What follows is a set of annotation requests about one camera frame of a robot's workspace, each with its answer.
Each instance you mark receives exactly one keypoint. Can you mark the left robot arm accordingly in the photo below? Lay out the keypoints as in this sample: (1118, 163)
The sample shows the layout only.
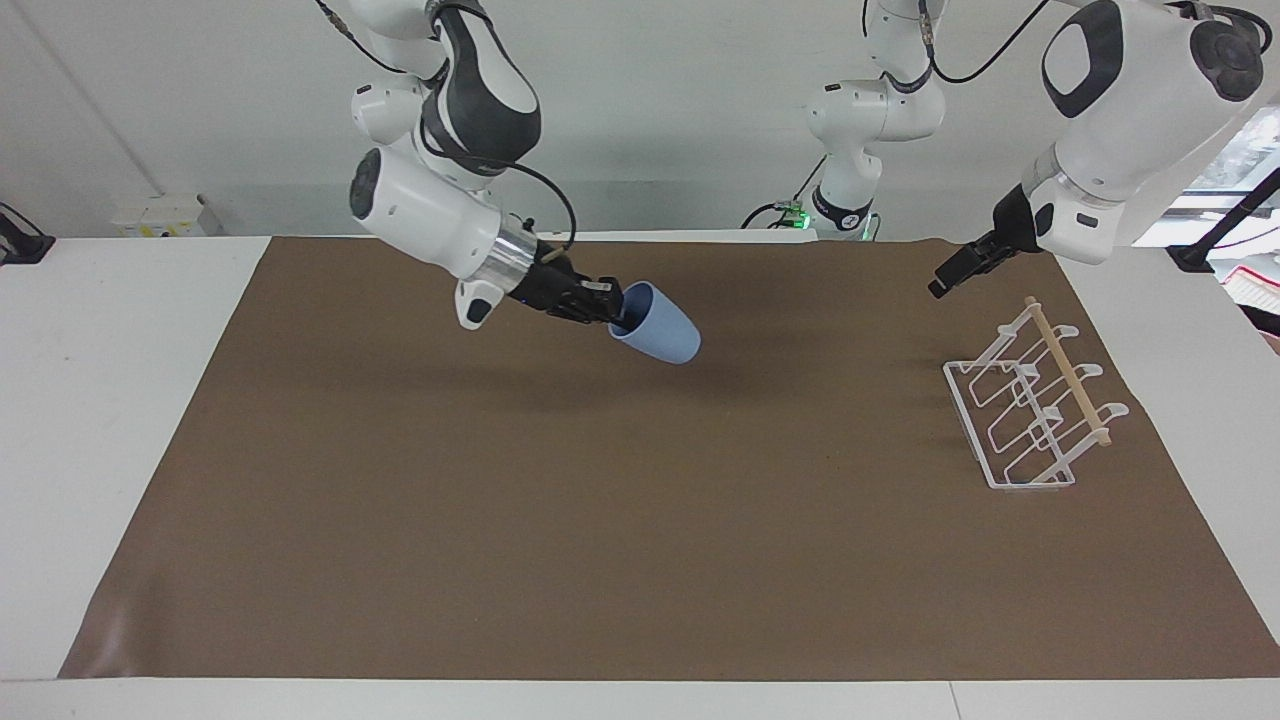
(1130, 110)

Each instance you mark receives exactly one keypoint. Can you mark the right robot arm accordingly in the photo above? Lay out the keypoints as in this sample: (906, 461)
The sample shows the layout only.
(420, 205)

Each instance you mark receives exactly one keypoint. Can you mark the white box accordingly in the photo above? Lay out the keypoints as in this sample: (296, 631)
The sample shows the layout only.
(160, 215)

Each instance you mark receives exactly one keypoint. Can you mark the black stand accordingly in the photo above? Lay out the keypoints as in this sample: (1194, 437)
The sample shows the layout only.
(22, 245)
(1215, 235)

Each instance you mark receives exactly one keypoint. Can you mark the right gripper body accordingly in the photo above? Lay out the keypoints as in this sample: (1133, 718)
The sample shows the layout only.
(545, 283)

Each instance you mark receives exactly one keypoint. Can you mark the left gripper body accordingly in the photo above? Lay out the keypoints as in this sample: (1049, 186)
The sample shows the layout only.
(1012, 228)

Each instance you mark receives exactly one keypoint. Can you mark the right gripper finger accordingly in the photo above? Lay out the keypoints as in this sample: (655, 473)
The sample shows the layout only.
(590, 313)
(603, 291)

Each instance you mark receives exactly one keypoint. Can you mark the blue cup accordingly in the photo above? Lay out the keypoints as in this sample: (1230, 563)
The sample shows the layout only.
(660, 328)

